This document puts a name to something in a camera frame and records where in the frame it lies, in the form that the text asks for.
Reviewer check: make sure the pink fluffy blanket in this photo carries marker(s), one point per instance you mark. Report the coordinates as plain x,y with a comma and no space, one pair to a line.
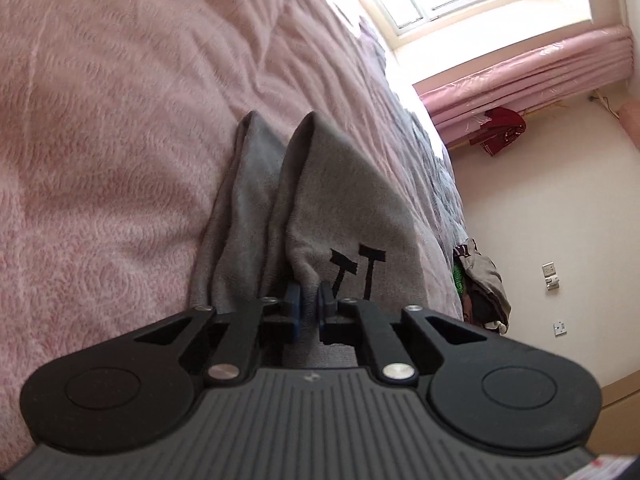
125,135

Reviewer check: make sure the pile of clothes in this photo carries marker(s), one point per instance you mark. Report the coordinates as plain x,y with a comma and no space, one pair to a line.
482,280

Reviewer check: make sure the red cloth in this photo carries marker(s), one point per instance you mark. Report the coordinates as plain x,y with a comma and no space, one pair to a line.
500,130

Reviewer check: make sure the wall socket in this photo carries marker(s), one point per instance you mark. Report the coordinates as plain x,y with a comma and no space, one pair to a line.
550,272
560,328

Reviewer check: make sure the pink curtain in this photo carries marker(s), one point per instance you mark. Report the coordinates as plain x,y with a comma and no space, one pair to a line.
525,75

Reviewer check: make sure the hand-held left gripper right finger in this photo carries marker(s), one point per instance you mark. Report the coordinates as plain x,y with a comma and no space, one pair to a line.
325,312

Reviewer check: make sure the grey sweater with black print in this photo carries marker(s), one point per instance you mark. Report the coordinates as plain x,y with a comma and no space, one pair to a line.
345,200

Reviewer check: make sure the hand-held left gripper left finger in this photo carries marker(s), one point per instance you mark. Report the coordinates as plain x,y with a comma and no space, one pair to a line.
295,310

